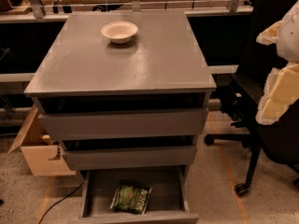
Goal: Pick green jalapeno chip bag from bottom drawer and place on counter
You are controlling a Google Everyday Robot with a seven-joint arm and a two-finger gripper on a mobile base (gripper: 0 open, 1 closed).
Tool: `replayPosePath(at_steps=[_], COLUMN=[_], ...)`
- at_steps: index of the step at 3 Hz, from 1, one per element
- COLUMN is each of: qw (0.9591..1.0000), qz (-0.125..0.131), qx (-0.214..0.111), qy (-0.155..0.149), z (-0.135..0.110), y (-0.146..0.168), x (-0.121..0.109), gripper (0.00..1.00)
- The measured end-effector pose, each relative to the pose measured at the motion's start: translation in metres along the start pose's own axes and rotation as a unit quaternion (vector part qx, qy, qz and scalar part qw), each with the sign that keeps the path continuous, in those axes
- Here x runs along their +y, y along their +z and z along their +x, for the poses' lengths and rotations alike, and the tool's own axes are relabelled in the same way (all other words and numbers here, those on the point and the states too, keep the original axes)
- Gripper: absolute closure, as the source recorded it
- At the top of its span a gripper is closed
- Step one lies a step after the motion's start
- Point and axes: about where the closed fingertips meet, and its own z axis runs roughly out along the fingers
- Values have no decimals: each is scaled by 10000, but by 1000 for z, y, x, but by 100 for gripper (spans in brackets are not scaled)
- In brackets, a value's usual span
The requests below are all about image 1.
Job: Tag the grey open bottom drawer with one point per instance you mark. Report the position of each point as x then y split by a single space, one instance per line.
154 195

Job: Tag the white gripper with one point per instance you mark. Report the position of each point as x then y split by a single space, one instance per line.
290 36

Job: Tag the wooden workbench with metal frame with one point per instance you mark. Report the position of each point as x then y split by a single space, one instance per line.
57 10

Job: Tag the green jalapeno chip bag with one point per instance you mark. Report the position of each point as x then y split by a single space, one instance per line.
130 198

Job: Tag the grey drawer cabinet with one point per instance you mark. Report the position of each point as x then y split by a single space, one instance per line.
161 68

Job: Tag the white paper bowl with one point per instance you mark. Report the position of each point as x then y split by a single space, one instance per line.
119 32

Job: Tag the grey top drawer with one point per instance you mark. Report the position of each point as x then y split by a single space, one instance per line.
85 126

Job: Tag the black office chair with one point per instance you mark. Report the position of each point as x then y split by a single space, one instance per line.
240 98

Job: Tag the grey middle drawer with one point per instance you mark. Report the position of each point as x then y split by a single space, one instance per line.
129 157

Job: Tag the cardboard box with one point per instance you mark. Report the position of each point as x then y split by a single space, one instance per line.
41 153

